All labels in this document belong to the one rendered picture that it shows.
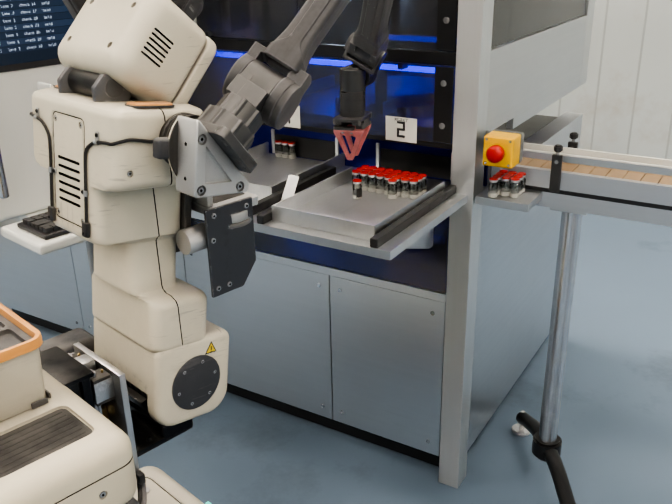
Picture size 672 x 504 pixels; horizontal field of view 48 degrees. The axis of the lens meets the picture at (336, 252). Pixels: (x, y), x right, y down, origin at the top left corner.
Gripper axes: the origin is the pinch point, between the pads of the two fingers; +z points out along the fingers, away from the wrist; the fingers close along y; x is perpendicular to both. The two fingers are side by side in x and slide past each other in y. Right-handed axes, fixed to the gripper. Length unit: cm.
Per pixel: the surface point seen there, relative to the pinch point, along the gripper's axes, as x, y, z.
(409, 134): -10.4, 14.0, -2.2
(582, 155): -51, 24, 3
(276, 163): 28.9, 24.7, 10.4
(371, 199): -4.3, 1.3, 11.0
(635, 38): -78, 277, -1
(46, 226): 70, -21, 17
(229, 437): 46, 17, 99
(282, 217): 11.0, -18.0, 10.5
